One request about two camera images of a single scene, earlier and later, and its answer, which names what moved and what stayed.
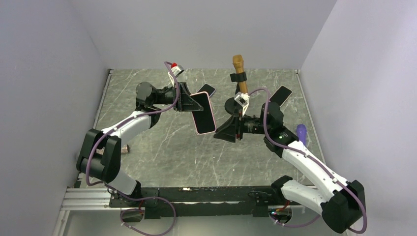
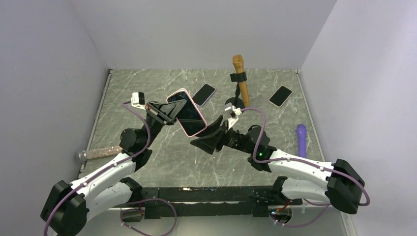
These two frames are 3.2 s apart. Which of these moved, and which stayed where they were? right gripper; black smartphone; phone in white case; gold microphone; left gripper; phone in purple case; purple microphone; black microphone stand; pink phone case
Moved: left gripper; pink phone case; right gripper; black smartphone
Stayed: phone in purple case; black microphone stand; purple microphone; gold microphone; phone in white case
